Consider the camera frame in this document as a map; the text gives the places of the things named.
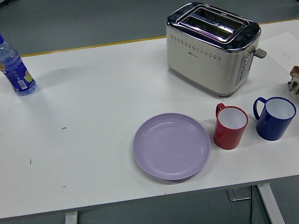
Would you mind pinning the grey toaster lever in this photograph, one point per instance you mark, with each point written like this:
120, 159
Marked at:
260, 53

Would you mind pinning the purple plate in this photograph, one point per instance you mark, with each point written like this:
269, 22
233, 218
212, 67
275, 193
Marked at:
171, 148

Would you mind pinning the cream and chrome toaster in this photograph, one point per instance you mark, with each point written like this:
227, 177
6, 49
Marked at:
204, 61

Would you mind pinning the red mug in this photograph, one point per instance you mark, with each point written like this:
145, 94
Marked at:
226, 134

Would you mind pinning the blue mug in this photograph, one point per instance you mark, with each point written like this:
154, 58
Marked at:
271, 129

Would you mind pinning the clear bottle with blue cap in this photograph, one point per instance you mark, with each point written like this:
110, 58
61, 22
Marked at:
15, 70

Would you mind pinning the grey bracket under table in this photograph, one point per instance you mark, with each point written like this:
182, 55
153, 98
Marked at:
236, 194

